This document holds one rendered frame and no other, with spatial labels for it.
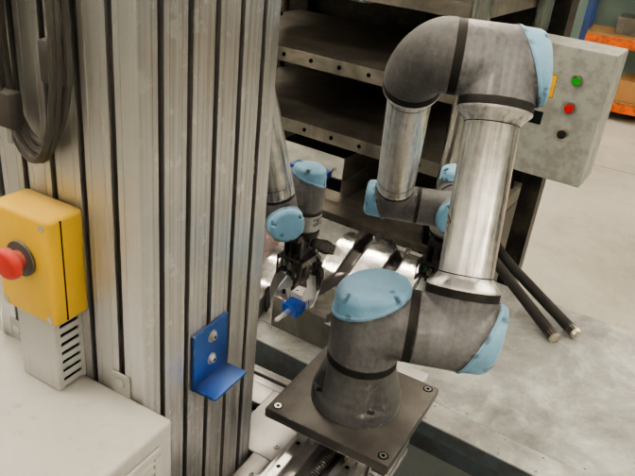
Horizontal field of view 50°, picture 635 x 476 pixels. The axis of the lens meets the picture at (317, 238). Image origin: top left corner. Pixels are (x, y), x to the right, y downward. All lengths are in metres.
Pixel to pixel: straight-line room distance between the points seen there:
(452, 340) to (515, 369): 0.74
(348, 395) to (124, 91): 0.62
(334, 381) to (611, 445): 0.75
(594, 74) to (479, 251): 1.16
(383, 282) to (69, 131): 0.53
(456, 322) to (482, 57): 0.39
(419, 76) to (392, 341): 0.40
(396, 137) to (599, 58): 1.03
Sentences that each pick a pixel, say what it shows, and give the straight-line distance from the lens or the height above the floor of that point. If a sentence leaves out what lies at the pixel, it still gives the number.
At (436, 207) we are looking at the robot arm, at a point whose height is 1.26.
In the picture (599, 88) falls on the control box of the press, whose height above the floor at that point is 1.37.
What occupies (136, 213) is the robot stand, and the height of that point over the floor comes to 1.48.
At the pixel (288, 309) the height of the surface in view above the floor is 0.90.
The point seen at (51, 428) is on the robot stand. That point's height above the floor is 1.23.
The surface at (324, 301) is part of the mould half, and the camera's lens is 1.69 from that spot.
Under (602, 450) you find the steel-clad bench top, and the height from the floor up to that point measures 0.80.
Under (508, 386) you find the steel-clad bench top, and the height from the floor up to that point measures 0.80.
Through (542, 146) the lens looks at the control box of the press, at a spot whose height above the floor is 1.17.
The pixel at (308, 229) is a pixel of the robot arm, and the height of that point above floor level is 1.12.
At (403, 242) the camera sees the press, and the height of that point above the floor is 0.78.
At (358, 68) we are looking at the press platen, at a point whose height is 1.28.
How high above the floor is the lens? 1.80
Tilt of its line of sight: 27 degrees down
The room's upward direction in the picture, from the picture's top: 7 degrees clockwise
